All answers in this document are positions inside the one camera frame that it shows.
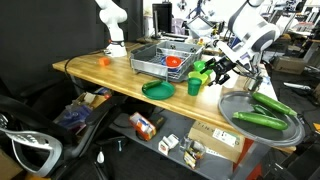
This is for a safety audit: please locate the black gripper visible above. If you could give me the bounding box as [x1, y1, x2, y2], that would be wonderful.
[200, 57, 236, 86]

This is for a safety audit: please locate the green cup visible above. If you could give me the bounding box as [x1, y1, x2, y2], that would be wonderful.
[188, 78, 202, 96]

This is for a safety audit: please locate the white active robot arm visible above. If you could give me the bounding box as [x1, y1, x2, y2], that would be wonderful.
[200, 0, 280, 86]

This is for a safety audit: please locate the white second robot arm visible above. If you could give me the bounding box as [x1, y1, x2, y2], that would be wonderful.
[95, 0, 127, 57]

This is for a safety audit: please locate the bright green bowl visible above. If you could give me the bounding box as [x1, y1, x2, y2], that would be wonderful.
[193, 60, 213, 76]

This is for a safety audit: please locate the stainless steel cup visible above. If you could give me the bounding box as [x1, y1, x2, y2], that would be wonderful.
[246, 76, 263, 92]

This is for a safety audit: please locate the red bowl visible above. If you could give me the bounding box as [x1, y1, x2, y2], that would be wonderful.
[165, 56, 182, 68]

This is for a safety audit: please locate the blue bowl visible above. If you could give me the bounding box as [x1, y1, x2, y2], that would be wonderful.
[161, 57, 179, 72]

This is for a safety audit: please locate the round grey tray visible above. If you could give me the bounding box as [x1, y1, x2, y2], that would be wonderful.
[218, 91, 305, 147]

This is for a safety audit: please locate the small dark green pepper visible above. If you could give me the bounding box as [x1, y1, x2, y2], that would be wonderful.
[252, 104, 275, 118]

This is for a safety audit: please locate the green plate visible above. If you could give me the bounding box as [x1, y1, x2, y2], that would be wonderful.
[142, 81, 175, 100]

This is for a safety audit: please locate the large green zucchini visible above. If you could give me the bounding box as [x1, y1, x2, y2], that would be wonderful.
[232, 111, 288, 130]

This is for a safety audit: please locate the small cucumber on plate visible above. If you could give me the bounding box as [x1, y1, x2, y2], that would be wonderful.
[142, 80, 162, 90]

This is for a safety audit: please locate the cardboard box under table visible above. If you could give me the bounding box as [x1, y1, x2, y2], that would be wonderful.
[188, 121, 245, 163]

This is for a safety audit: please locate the grey dish rack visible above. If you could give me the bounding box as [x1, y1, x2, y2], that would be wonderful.
[130, 41, 203, 82]

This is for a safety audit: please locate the black monitor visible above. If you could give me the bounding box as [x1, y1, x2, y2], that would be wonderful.
[152, 2, 172, 39]

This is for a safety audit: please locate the orange snack package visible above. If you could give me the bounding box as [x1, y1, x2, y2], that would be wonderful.
[129, 112, 157, 141]

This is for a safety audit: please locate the orange block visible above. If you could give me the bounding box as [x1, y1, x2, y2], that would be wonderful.
[98, 57, 110, 66]

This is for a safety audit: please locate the black office chair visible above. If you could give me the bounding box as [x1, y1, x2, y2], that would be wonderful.
[0, 81, 126, 180]

